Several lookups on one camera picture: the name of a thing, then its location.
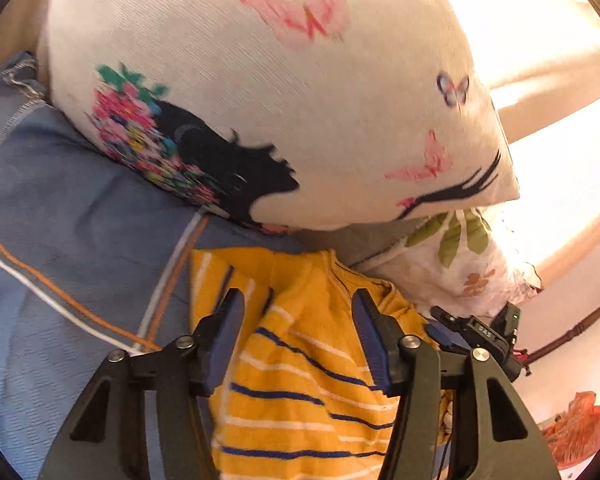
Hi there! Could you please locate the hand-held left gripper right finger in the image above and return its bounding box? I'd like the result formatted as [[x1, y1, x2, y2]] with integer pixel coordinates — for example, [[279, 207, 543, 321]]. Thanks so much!
[[351, 288, 562, 480]]

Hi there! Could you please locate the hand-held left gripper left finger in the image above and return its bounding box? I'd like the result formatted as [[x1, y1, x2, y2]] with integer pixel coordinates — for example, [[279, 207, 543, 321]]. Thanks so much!
[[38, 288, 246, 480]]

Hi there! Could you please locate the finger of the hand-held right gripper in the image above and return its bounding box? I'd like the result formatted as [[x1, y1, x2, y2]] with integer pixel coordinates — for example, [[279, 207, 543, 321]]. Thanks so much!
[[424, 322, 471, 352]]

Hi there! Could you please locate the yellow striped knit garment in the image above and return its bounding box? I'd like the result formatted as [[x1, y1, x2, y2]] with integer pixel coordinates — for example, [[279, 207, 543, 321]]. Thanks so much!
[[189, 248, 456, 480]]

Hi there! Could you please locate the white leaf print cloth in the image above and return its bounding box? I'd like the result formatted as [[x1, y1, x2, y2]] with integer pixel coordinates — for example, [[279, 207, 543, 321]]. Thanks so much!
[[352, 208, 542, 320]]

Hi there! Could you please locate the orange plastic bag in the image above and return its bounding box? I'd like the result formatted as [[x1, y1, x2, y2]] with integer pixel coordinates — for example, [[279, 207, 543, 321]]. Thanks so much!
[[540, 391, 600, 470]]

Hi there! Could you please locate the blue bedsheet with stripes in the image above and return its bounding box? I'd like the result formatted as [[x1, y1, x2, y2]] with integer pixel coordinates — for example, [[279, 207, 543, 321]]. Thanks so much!
[[0, 51, 311, 480]]

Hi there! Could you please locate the white butterfly print pillow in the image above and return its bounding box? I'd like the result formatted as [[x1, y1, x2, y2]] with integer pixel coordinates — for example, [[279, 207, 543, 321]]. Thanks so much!
[[36, 0, 522, 235]]

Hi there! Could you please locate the dark wooden furniture rail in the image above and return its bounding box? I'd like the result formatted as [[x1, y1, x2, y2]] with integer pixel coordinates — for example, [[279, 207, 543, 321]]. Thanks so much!
[[520, 271, 600, 366]]

